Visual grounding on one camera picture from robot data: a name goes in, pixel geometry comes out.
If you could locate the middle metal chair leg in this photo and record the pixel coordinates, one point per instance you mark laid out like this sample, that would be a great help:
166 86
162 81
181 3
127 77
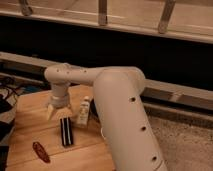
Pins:
102 12

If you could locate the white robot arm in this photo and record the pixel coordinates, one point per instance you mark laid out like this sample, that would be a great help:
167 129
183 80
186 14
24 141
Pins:
116 93

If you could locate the metal chair leg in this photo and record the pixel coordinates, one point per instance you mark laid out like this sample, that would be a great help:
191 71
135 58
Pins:
25 8
102 12
166 15

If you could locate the white tube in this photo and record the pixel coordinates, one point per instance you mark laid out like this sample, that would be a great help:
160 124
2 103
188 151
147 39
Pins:
84 111

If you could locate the red brown oval object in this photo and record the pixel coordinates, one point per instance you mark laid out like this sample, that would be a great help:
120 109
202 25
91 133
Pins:
40 151

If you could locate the right metal chair leg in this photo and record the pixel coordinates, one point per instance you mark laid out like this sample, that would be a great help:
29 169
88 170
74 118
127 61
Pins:
166 15

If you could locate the black striped case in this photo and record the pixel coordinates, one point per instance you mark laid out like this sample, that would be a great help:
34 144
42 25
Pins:
66 131

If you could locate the left metal chair leg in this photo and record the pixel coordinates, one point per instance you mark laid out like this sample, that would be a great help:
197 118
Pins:
25 8

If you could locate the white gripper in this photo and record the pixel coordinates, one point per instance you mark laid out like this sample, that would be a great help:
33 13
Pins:
59 98

